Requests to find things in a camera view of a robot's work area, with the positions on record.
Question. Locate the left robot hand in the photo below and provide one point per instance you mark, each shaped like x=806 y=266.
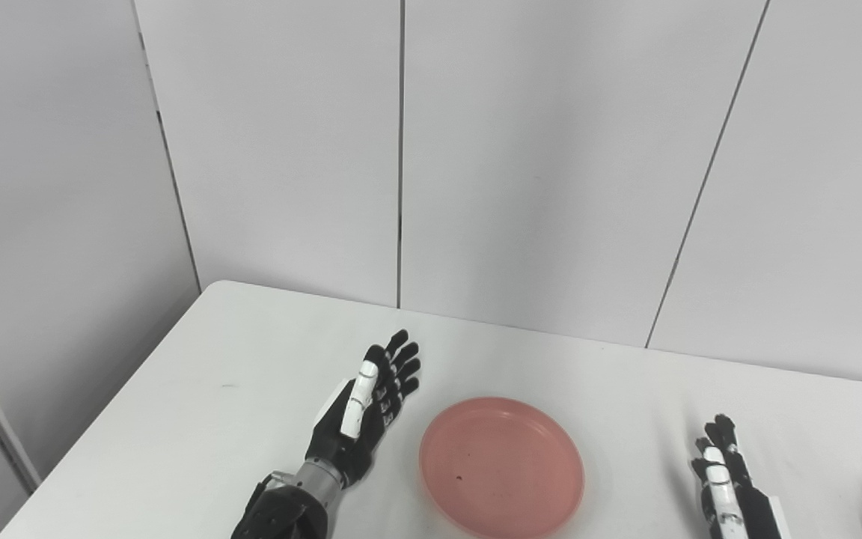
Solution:
x=360 y=415

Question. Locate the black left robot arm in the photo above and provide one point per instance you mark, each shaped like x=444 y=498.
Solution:
x=289 y=509

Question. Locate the pink plate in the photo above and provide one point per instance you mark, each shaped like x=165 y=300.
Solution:
x=502 y=468

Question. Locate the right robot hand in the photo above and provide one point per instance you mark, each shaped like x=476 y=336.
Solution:
x=734 y=490

